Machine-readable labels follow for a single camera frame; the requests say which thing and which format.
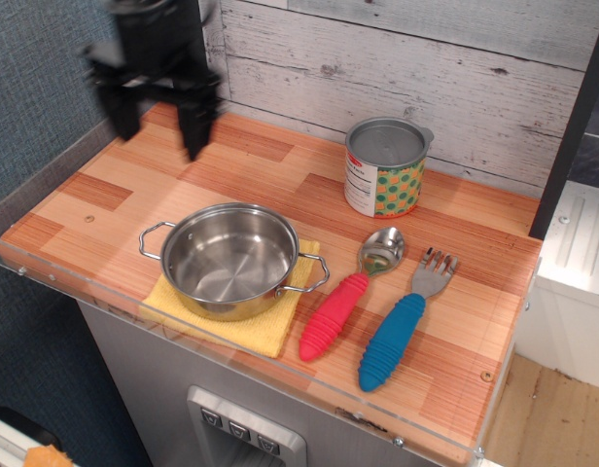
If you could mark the silver button control panel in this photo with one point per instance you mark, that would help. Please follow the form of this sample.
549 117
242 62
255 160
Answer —
230 435

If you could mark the black vertical post right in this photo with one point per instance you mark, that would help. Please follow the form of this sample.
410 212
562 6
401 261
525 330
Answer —
568 148

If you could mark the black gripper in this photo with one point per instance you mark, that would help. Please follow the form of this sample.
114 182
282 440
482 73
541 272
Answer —
159 54

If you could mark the toy food can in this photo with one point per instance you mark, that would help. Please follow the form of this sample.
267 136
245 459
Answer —
385 164

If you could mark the red handled spoon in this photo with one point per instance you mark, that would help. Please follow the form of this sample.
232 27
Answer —
381 253

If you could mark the blue handled fork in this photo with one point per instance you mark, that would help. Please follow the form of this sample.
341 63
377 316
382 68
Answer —
387 346

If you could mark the orange object bottom left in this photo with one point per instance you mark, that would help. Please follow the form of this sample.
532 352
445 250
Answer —
46 456

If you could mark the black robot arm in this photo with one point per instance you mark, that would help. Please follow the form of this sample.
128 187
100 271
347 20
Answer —
159 55

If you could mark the small stainless steel pot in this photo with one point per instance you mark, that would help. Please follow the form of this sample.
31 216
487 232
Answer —
232 261

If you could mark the yellow dish towel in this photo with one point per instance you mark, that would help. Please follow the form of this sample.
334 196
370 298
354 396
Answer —
264 333

